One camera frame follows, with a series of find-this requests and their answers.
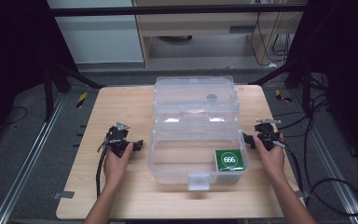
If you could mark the white cabinet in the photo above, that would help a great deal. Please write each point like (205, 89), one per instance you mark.
(96, 34)

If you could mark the yellow black striped tape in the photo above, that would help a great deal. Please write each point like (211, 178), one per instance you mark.
(282, 96)
(81, 100)

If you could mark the clear plastic storage box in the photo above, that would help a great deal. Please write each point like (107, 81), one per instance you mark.
(195, 130)

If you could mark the wooden desk cabinet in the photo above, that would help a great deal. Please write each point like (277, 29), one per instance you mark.
(217, 28)

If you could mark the green card numbered 666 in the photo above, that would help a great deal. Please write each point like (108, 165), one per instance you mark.
(229, 160)

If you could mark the black stand leg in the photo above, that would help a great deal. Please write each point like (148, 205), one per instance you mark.
(59, 84)
(295, 77)

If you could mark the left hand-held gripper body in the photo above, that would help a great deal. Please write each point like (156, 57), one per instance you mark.
(118, 137)

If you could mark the person's right hand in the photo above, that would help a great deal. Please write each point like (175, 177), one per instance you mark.
(271, 160)

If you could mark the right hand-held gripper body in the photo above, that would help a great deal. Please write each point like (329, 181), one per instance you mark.
(266, 133)

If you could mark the black horizontal bar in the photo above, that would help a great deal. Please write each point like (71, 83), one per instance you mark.
(174, 11)

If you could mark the aluminium floor rail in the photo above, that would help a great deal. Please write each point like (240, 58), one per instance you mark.
(28, 158)
(329, 158)

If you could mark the person's left hand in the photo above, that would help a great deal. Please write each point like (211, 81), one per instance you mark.
(115, 165)

